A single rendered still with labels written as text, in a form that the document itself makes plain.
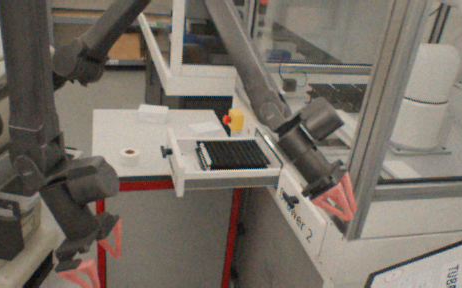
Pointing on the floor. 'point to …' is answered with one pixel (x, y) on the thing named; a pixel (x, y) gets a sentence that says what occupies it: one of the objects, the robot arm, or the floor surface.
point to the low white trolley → (162, 208)
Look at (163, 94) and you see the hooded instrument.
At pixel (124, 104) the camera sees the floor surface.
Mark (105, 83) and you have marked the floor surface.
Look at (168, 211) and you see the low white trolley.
